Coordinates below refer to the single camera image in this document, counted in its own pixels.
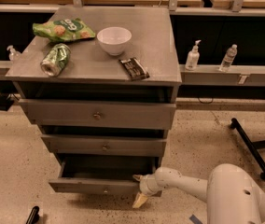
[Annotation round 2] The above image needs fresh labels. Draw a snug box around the grey drawer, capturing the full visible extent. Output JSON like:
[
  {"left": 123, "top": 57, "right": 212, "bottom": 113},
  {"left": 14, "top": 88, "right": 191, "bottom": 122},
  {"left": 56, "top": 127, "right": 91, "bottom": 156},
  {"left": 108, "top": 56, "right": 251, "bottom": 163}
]
[
  {"left": 20, "top": 99, "right": 176, "bottom": 130},
  {"left": 41, "top": 134, "right": 166, "bottom": 157},
  {"left": 49, "top": 155, "right": 158, "bottom": 195}
]

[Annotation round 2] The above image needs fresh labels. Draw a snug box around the dark snack bar wrapper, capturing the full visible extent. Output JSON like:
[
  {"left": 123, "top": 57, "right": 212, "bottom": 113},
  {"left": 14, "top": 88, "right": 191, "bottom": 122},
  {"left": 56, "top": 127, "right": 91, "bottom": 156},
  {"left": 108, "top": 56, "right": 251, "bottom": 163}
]
[{"left": 119, "top": 57, "right": 149, "bottom": 80}]

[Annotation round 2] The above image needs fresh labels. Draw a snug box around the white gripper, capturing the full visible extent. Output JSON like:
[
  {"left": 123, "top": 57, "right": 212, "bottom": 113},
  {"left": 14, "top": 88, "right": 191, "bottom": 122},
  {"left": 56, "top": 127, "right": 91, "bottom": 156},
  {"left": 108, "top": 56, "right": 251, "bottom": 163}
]
[{"left": 132, "top": 175, "right": 158, "bottom": 209}]

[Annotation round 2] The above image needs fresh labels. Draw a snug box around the black object on floor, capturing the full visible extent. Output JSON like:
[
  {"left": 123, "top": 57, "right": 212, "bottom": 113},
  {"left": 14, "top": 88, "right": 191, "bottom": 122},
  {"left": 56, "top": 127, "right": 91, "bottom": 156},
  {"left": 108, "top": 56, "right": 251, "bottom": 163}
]
[{"left": 26, "top": 206, "right": 39, "bottom": 224}]

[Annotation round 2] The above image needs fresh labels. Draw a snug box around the green chip bag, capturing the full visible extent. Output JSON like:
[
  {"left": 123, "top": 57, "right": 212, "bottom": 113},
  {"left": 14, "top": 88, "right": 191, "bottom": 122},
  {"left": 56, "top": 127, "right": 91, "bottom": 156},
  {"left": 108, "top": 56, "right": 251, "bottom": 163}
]
[{"left": 33, "top": 18, "right": 96, "bottom": 43}]

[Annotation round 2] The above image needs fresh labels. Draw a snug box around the white pump sanitizer bottle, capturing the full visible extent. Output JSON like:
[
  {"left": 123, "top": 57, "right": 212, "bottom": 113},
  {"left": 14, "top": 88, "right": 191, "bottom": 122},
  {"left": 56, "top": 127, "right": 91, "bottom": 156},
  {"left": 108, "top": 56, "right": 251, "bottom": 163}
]
[{"left": 186, "top": 40, "right": 200, "bottom": 70}]

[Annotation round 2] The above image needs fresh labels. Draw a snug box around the grey drawer cabinet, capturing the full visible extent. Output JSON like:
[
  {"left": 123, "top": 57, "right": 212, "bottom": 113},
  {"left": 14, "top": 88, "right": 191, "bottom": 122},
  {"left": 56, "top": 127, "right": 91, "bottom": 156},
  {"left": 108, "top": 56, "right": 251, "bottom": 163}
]
[{"left": 5, "top": 5, "right": 183, "bottom": 177}]

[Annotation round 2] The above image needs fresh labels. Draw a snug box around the clear water bottle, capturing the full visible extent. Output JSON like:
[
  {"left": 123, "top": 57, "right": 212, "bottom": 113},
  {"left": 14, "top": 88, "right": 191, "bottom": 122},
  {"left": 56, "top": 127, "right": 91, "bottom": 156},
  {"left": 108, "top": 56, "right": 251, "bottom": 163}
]
[{"left": 219, "top": 44, "right": 237, "bottom": 72}]

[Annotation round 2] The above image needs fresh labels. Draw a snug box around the blue floor tape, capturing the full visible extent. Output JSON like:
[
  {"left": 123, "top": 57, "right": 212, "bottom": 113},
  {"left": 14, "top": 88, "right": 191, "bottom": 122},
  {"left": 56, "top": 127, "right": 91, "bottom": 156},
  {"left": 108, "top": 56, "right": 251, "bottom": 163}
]
[{"left": 189, "top": 215, "right": 202, "bottom": 224}]

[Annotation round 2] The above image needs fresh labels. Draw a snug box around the grey bottom drawer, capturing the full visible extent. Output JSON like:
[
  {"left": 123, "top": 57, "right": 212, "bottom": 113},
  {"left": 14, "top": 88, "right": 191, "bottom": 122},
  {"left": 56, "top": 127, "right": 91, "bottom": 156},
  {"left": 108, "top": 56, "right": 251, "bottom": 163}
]
[{"left": 49, "top": 155, "right": 158, "bottom": 195}]

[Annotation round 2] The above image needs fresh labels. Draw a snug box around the grey top drawer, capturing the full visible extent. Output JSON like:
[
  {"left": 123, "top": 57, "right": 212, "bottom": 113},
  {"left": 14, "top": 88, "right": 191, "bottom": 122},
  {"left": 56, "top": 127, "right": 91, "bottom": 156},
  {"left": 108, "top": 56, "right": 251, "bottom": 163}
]
[{"left": 20, "top": 99, "right": 176, "bottom": 130}]

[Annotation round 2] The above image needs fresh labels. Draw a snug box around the black stand base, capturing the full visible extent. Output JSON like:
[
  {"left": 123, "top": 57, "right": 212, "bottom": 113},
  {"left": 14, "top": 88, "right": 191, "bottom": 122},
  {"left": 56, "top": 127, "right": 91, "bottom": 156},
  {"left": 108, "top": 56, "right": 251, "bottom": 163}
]
[{"left": 230, "top": 118, "right": 265, "bottom": 180}]

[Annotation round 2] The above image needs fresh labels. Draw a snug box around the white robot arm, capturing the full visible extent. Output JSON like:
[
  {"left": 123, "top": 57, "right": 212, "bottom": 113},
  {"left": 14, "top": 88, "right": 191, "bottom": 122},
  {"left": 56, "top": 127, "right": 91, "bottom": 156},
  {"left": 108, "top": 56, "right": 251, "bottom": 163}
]
[{"left": 132, "top": 163, "right": 265, "bottom": 224}]

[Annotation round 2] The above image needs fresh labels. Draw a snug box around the green soda can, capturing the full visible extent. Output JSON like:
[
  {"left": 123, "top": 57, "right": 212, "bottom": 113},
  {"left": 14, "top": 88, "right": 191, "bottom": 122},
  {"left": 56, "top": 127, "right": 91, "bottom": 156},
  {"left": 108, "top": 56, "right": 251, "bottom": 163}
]
[{"left": 40, "top": 43, "right": 71, "bottom": 77}]

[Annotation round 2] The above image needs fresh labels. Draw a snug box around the black floor box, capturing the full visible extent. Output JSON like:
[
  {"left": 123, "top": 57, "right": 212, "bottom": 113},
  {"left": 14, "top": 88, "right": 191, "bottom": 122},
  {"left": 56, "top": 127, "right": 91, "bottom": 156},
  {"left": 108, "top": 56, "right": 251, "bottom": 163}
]
[{"left": 0, "top": 93, "right": 14, "bottom": 111}]

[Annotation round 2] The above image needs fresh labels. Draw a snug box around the white bowl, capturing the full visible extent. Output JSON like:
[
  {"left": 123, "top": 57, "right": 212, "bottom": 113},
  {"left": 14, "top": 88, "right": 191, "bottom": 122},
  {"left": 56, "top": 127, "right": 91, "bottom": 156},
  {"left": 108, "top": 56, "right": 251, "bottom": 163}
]
[{"left": 97, "top": 27, "right": 132, "bottom": 56}]

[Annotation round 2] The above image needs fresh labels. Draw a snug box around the grey middle drawer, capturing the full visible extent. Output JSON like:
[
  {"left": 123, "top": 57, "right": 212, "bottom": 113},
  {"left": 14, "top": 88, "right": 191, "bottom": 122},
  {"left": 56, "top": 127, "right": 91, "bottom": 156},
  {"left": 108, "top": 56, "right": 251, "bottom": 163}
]
[{"left": 41, "top": 134, "right": 166, "bottom": 157}]

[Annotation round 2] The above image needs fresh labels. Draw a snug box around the small clear pump bottle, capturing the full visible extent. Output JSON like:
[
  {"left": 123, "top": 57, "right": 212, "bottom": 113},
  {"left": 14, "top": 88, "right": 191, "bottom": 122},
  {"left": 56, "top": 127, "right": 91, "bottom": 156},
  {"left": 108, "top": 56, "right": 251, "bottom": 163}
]
[{"left": 7, "top": 45, "right": 21, "bottom": 62}]

